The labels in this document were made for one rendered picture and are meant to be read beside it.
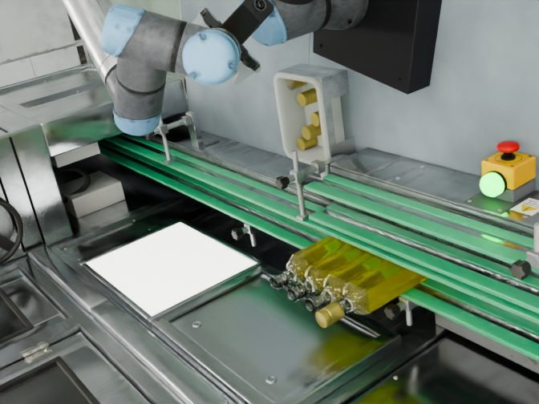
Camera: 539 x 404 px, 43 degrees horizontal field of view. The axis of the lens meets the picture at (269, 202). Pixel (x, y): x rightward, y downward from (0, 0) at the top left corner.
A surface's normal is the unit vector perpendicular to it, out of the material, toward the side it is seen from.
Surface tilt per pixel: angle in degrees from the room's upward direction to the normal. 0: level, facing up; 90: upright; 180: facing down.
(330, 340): 90
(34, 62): 90
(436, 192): 90
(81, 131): 90
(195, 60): 55
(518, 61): 0
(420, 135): 0
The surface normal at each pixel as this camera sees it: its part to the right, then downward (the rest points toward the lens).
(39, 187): 0.59, 0.25
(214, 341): -0.15, -0.91
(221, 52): -0.02, 0.28
